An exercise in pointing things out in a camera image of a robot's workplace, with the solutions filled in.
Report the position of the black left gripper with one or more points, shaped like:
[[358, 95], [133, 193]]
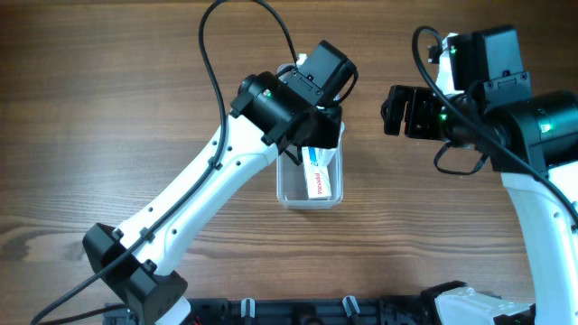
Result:
[[326, 127]]

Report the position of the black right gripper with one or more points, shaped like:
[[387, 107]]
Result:
[[407, 111]]

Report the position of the white Panadol box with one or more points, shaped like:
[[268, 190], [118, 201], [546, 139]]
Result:
[[316, 171]]

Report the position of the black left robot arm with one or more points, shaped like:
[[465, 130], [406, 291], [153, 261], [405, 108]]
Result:
[[297, 106]]

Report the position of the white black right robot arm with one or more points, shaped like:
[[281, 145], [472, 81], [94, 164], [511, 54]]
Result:
[[482, 99]]

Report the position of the clear plastic container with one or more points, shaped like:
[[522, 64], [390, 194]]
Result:
[[291, 189]]

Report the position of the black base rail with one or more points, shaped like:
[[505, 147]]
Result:
[[403, 310]]

